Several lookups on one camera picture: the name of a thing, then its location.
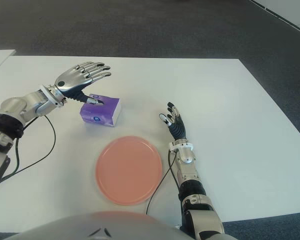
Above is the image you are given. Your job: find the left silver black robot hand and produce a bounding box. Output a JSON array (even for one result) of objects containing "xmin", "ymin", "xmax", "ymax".
[{"xmin": 54, "ymin": 60, "xmax": 113, "ymax": 106}]

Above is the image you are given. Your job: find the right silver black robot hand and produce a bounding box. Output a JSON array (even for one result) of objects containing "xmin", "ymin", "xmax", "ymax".
[{"xmin": 158, "ymin": 101, "xmax": 187, "ymax": 142}]

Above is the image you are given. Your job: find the purple tissue paper pack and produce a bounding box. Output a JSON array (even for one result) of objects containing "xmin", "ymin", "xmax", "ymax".
[{"xmin": 79, "ymin": 92, "xmax": 122, "ymax": 129}]

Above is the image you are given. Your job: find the round pink plate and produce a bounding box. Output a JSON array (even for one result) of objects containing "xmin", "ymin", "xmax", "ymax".
[{"xmin": 94, "ymin": 135, "xmax": 163, "ymax": 207}]

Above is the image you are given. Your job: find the silver robot torso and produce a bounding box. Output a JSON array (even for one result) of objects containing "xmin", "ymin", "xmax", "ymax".
[{"xmin": 4, "ymin": 210, "xmax": 188, "ymax": 240}]

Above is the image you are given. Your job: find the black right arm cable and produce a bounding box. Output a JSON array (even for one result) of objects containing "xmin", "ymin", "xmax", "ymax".
[{"xmin": 145, "ymin": 149, "xmax": 181, "ymax": 216}]

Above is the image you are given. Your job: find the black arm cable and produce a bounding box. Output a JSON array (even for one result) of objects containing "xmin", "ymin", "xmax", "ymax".
[
  {"xmin": 145, "ymin": 149, "xmax": 181, "ymax": 216},
  {"xmin": 0, "ymin": 115, "xmax": 57, "ymax": 194}
]

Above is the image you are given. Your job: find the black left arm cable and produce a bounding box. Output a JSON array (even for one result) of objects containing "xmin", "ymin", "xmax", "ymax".
[{"xmin": 0, "ymin": 115, "xmax": 57, "ymax": 194}]

